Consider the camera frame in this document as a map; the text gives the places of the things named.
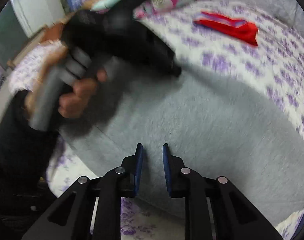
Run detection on brown orange pillow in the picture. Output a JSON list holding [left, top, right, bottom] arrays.
[[6, 0, 108, 68]]

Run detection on floral folded blanket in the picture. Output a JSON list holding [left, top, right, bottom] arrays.
[[91, 0, 194, 19]]

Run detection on window with white frame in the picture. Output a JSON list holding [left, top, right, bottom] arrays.
[[0, 0, 64, 70]]

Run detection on red striped folded garment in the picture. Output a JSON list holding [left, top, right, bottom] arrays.
[[193, 11, 259, 47]]

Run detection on person left hand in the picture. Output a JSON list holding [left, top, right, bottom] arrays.
[[24, 42, 108, 119]]

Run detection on purple floral bedspread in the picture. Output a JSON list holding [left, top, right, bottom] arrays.
[[6, 0, 304, 240]]

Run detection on grey sweatpants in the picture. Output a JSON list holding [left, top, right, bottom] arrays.
[[60, 62, 304, 225]]

